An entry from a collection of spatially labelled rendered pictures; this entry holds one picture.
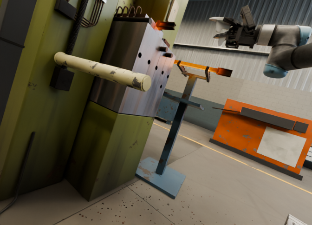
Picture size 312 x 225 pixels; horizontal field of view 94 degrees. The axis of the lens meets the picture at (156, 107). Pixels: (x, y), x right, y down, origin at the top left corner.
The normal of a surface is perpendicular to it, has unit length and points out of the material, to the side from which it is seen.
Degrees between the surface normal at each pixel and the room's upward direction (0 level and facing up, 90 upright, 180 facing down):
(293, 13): 90
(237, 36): 90
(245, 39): 90
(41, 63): 90
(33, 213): 0
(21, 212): 0
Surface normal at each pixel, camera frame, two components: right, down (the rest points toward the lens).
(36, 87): 0.83, 0.31
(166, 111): -0.40, -0.09
